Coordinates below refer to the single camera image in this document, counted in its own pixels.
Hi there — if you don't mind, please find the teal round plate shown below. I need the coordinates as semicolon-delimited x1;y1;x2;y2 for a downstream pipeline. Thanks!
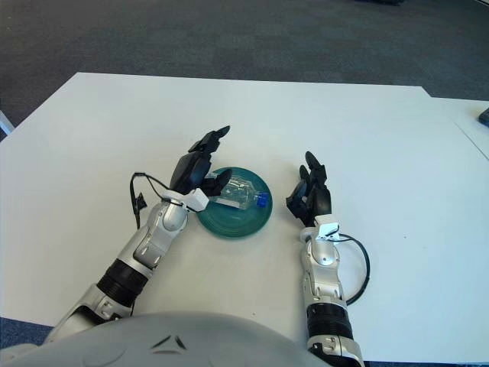
194;166;273;240

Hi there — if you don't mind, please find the white table leg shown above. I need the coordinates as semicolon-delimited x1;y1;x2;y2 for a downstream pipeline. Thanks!
0;110;15;135

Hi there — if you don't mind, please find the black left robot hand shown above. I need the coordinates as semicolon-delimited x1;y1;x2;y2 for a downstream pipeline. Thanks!
169;125;233;200

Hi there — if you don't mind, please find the grey robot torso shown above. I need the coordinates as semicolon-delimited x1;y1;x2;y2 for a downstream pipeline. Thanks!
0;312;333;367

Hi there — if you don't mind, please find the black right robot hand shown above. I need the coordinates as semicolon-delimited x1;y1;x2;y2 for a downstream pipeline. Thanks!
285;151;332;226

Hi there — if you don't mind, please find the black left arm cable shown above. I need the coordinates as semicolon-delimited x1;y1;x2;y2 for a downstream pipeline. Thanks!
129;172;171;230

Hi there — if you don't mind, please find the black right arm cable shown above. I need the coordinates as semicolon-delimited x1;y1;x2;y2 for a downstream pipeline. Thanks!
338;233;371;306

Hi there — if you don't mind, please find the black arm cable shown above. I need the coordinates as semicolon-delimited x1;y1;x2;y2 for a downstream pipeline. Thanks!
129;172;171;230
338;233;371;306

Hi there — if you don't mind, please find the clear bottle with blue cap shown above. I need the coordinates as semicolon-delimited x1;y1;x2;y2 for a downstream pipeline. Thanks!
215;175;268;211

